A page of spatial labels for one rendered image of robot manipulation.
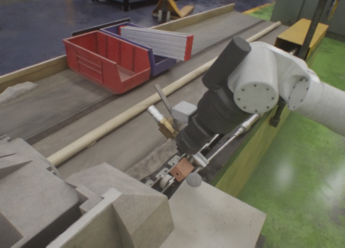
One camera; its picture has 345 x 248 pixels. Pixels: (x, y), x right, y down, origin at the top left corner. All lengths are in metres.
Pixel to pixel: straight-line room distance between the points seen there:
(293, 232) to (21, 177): 1.50
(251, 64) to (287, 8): 5.42
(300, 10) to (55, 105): 5.31
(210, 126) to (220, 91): 0.07
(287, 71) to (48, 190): 0.45
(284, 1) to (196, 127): 5.41
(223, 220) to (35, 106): 0.76
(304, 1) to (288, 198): 4.52
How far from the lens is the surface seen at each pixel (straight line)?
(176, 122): 0.58
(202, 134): 0.50
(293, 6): 5.80
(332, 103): 0.47
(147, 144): 0.84
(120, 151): 0.82
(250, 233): 0.64
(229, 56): 0.42
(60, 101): 1.06
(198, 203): 0.65
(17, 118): 1.02
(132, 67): 1.19
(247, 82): 0.39
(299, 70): 0.48
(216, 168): 0.78
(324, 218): 1.91
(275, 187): 1.91
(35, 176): 0.52
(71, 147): 0.80
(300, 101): 0.46
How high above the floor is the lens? 1.32
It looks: 36 degrees down
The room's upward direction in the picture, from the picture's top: 7 degrees clockwise
